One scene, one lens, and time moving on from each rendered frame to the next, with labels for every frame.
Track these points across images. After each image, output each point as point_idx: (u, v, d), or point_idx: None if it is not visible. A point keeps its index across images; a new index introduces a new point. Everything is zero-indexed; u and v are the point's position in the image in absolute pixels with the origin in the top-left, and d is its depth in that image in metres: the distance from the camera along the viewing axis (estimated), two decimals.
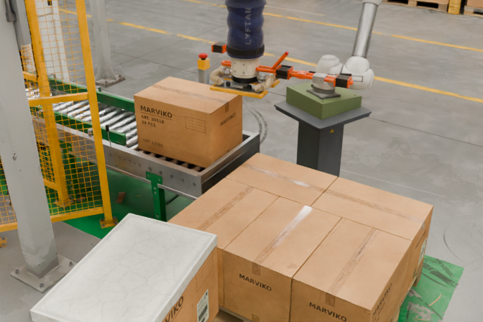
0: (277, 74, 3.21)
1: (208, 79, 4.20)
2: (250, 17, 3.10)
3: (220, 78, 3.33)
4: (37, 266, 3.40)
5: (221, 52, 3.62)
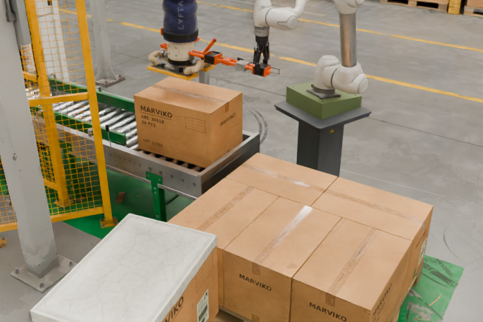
0: (205, 59, 3.43)
1: (208, 79, 4.20)
2: (182, 3, 3.33)
3: (157, 60, 3.57)
4: (37, 266, 3.40)
5: None
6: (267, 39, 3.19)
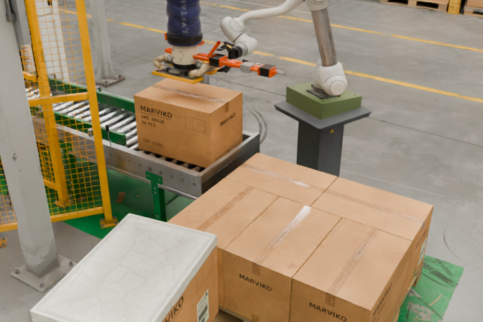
0: (210, 62, 3.41)
1: (208, 79, 4.20)
2: (186, 7, 3.32)
3: (162, 64, 3.56)
4: (37, 266, 3.40)
5: None
6: None
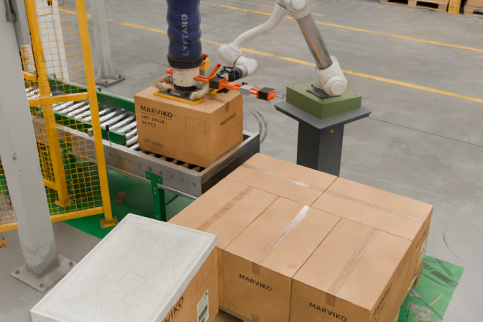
0: (210, 84, 3.47)
1: None
2: (187, 31, 3.38)
3: (162, 85, 3.62)
4: (37, 266, 3.40)
5: None
6: None
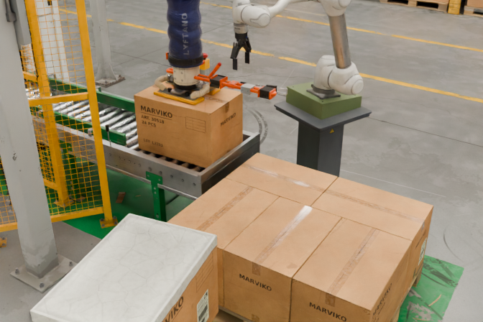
0: (211, 83, 3.48)
1: None
2: (187, 30, 3.38)
3: (163, 84, 3.62)
4: (37, 266, 3.40)
5: None
6: (246, 35, 3.26)
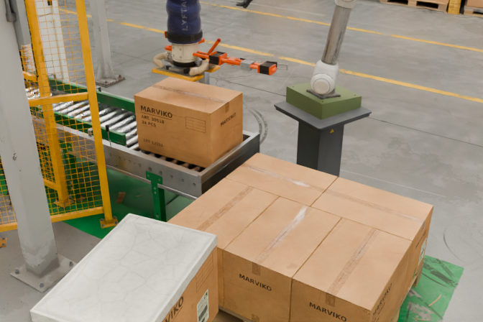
0: (210, 60, 3.41)
1: (208, 79, 4.20)
2: (186, 4, 3.31)
3: (161, 62, 3.55)
4: (37, 266, 3.40)
5: None
6: None
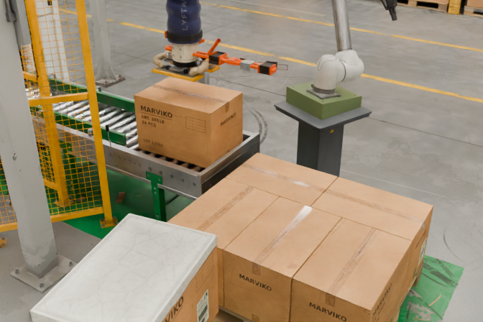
0: (210, 60, 3.41)
1: (208, 79, 4.20)
2: (186, 4, 3.31)
3: (161, 62, 3.55)
4: (37, 266, 3.40)
5: None
6: None
